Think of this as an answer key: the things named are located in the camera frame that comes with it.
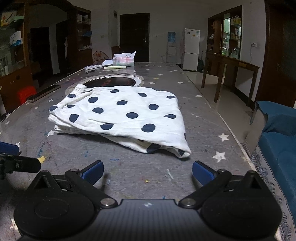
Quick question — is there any round induction cooktop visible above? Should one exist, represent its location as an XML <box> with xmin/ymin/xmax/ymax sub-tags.
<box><xmin>65</xmin><ymin>74</ymin><xmax>144</xmax><ymax>95</ymax></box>

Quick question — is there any dark display cabinet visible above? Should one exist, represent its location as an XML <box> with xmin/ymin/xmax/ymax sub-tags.
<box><xmin>207</xmin><ymin>6</ymin><xmax>242</xmax><ymax>59</ymax></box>

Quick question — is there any dark entrance door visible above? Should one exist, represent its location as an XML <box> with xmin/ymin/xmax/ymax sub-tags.
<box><xmin>119</xmin><ymin>13</ymin><xmax>150</xmax><ymax>62</ymax></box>

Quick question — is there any blue sofa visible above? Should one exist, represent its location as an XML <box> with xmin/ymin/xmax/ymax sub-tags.
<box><xmin>243</xmin><ymin>101</ymin><xmax>295</xmax><ymax>240</ymax></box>

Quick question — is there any red plastic stool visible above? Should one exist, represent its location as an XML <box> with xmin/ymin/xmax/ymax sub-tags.
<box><xmin>16</xmin><ymin>86</ymin><xmax>37</xmax><ymax>105</ymax></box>

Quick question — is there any tissue pack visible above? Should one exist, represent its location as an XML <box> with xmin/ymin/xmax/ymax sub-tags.
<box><xmin>112</xmin><ymin>52</ymin><xmax>136</xmax><ymax>67</ymax></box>

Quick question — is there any white rectangular box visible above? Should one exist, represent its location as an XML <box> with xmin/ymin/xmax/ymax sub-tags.
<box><xmin>84</xmin><ymin>65</ymin><xmax>103</xmax><ymax>73</ymax></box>

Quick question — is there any white refrigerator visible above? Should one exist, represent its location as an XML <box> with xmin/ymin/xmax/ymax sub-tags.
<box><xmin>181</xmin><ymin>28</ymin><xmax>200</xmax><ymax>71</ymax></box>

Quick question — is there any white paper notebook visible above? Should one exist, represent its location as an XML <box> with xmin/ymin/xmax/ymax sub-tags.
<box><xmin>101</xmin><ymin>59</ymin><xmax>113</xmax><ymax>66</ymax></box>

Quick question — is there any left dark shelf cabinet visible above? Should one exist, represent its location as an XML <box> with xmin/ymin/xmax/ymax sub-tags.
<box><xmin>0</xmin><ymin>0</ymin><xmax>93</xmax><ymax>112</ymax></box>

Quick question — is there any grey star tablecloth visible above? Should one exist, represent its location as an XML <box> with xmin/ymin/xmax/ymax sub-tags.
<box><xmin>0</xmin><ymin>61</ymin><xmax>255</xmax><ymax>241</ymax></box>

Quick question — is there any light green tube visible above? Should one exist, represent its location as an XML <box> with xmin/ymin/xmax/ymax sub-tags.
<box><xmin>104</xmin><ymin>65</ymin><xmax>127</xmax><ymax>70</ymax></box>

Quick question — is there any red patterned play tent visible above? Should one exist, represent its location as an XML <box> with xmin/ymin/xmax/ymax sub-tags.
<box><xmin>92</xmin><ymin>51</ymin><xmax>110</xmax><ymax>65</ymax></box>

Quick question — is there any dark wooden side table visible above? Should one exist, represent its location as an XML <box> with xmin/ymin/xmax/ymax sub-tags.
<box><xmin>201</xmin><ymin>51</ymin><xmax>260</xmax><ymax>103</ymax></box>

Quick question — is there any black smartphone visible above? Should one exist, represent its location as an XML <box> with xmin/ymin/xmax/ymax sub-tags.
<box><xmin>26</xmin><ymin>85</ymin><xmax>61</xmax><ymax>103</ymax></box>

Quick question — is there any dark wooden door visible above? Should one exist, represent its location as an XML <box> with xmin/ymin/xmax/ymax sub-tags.
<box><xmin>255</xmin><ymin>1</ymin><xmax>295</xmax><ymax>108</ymax></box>

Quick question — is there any water dispenser with blue bottle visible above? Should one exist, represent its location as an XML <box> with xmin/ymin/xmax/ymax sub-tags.
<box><xmin>166</xmin><ymin>32</ymin><xmax>177</xmax><ymax>64</ymax></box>

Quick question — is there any white navy-dotted garment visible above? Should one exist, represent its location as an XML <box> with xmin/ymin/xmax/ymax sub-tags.
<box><xmin>48</xmin><ymin>84</ymin><xmax>191</xmax><ymax>158</ymax></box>

